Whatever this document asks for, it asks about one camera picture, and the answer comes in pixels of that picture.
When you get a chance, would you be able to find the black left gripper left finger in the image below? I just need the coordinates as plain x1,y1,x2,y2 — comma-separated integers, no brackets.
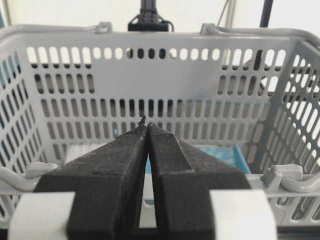
35,120,148,240

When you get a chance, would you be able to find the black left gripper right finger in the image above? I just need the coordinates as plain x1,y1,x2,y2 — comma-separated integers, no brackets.
147,123,251,240

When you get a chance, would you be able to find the grey plastic shopping basket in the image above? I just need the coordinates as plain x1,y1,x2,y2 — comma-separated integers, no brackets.
0,22,320,230

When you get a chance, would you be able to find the grey far basket handle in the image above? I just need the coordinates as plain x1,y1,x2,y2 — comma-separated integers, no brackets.
0,22,320,53

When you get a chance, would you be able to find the black camera stand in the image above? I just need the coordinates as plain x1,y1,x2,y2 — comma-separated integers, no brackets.
127,0,175,32

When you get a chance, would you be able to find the black cable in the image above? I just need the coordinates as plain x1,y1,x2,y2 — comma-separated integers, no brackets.
259,0,275,28

